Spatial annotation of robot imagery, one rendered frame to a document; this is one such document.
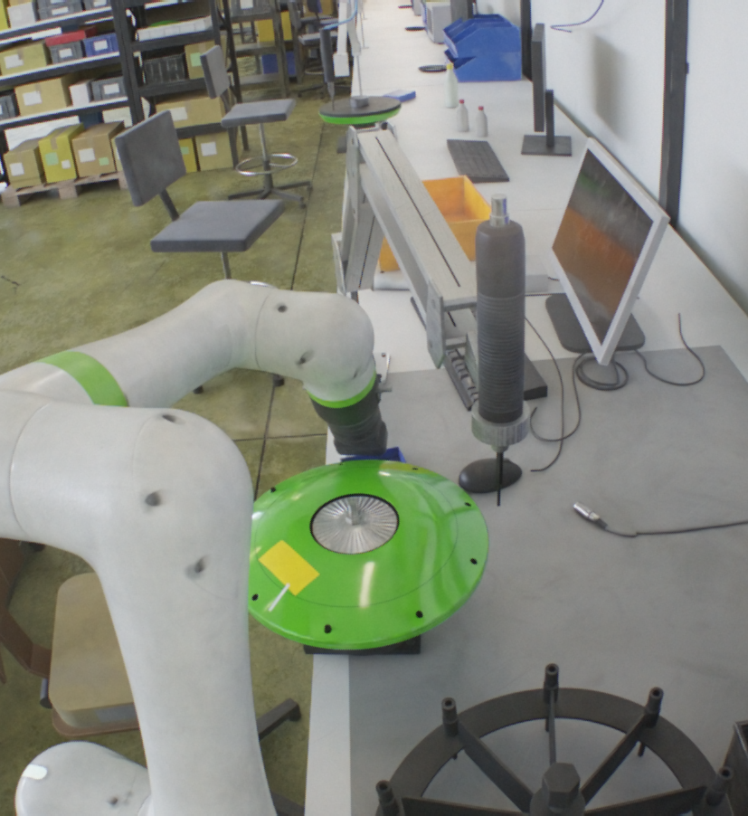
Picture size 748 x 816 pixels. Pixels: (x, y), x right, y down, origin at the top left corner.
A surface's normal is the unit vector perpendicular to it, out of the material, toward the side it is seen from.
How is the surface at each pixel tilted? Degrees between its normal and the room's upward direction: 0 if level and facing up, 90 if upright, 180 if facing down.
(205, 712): 80
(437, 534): 14
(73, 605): 0
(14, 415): 10
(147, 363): 58
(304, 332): 52
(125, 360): 46
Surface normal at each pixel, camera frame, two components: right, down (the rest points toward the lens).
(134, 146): 0.94, -0.01
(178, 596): 0.28, 0.41
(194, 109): -0.06, 0.55
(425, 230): -0.06, -0.73
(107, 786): -0.04, -0.91
